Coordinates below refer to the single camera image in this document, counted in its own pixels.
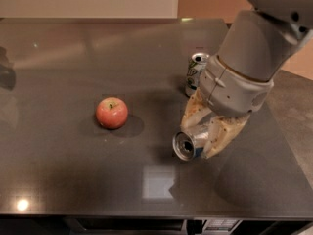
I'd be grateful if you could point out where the red apple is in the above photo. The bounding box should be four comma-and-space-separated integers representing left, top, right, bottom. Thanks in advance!
96, 97, 128, 129

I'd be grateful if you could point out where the blue silver redbull can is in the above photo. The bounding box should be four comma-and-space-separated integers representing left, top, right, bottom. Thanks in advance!
172, 124, 209, 162

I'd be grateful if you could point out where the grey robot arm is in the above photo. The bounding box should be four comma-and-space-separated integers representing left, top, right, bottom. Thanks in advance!
173, 0, 313, 161

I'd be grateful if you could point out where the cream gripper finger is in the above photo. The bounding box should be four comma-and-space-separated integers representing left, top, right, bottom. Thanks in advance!
180, 89, 211, 130
201, 114, 250, 159

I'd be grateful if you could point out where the white green soda can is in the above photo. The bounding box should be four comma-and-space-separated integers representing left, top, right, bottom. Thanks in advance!
185, 52, 209, 97

